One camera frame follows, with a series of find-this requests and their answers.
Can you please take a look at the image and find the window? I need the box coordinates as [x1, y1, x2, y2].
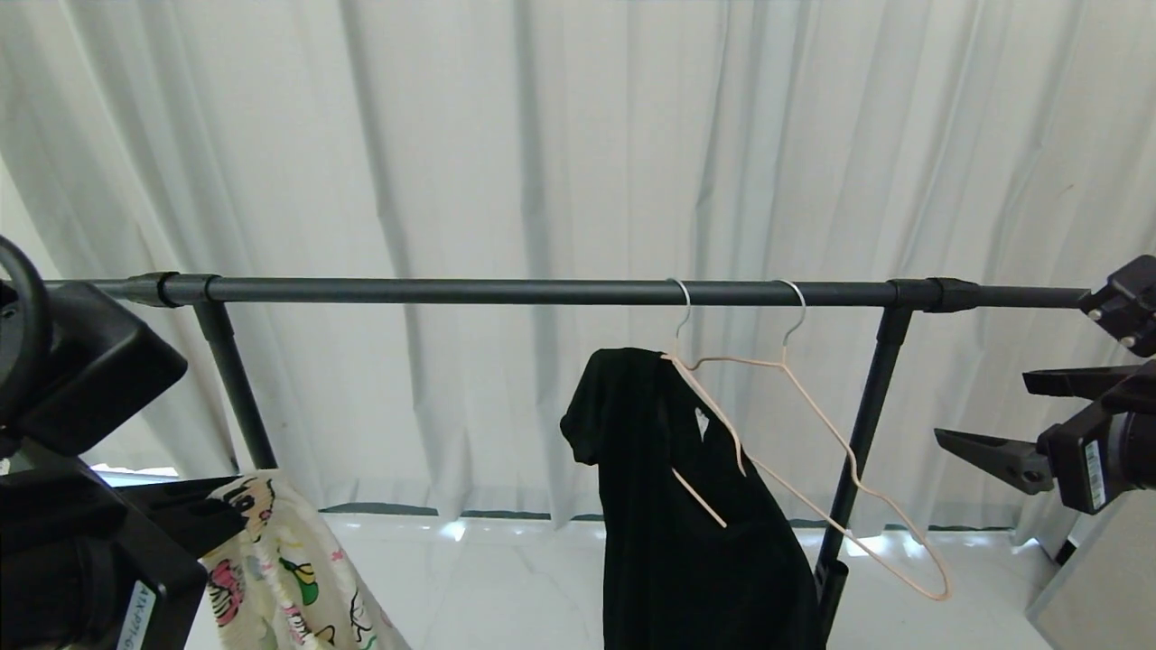
[90, 463, 182, 480]

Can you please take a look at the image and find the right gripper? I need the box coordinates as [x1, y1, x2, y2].
[935, 363, 1156, 515]

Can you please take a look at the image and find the cream printed garment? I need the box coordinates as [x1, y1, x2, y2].
[199, 469, 412, 650]

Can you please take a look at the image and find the pink clothes hanger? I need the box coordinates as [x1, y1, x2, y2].
[662, 278, 749, 530]
[691, 280, 953, 602]

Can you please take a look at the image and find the black clothes rack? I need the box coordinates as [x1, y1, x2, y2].
[45, 273, 1094, 650]

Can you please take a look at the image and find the black garment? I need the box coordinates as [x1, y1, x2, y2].
[560, 348, 827, 650]

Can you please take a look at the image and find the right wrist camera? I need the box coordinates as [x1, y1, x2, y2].
[1079, 255, 1156, 358]

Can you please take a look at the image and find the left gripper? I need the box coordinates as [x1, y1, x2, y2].
[90, 474, 249, 650]

